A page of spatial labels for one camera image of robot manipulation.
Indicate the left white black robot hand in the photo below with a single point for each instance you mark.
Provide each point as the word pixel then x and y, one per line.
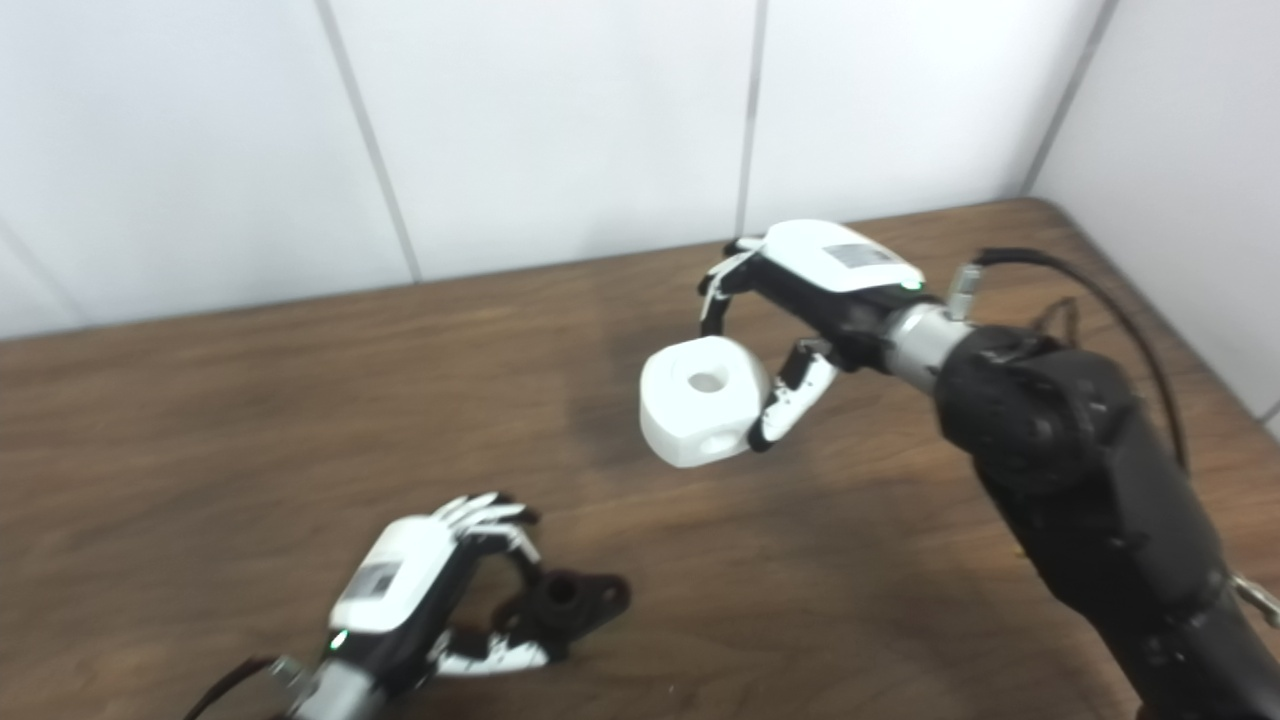
pixel 395 575

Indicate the black plastic holder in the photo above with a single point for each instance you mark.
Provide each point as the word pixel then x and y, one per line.
pixel 590 600

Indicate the round white plastic piece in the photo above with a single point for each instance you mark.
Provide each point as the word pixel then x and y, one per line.
pixel 680 420

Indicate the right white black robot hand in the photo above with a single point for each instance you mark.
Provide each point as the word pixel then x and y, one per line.
pixel 830 265

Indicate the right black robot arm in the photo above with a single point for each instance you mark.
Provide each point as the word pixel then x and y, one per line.
pixel 1080 470

